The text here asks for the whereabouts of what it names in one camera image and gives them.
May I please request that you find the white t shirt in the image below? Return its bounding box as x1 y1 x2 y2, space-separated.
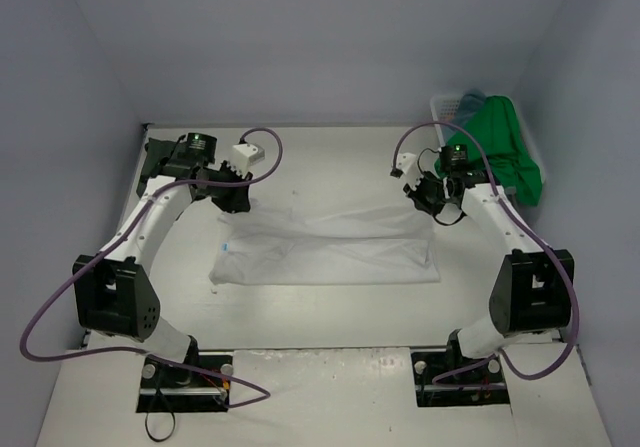
209 205 440 286

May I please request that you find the grey t shirt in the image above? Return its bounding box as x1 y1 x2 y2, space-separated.
136 138 175 197

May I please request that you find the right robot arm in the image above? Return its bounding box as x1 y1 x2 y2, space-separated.
396 144 574 379

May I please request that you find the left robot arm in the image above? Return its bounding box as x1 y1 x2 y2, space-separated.
72 133 265 387

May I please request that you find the white laundry basket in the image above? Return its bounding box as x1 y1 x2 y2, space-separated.
429 91 547 183

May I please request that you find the light blue garment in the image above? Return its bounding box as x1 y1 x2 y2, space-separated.
451 88 487 127

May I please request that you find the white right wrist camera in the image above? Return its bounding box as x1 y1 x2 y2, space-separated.
390 153 423 190

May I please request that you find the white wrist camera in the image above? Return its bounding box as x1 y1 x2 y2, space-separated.
390 153 423 190
228 143 265 177

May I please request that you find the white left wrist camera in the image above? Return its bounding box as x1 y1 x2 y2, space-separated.
228 143 265 177

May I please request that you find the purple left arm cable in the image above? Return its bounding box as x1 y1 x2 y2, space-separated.
19 126 284 411

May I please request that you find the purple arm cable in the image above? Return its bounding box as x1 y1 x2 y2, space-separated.
19 126 284 411
392 121 581 386

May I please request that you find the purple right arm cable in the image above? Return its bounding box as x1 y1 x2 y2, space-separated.
392 121 581 386

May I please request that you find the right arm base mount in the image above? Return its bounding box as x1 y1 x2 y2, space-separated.
410 350 510 408

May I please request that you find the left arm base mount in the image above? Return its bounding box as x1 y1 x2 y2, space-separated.
136 357 231 413

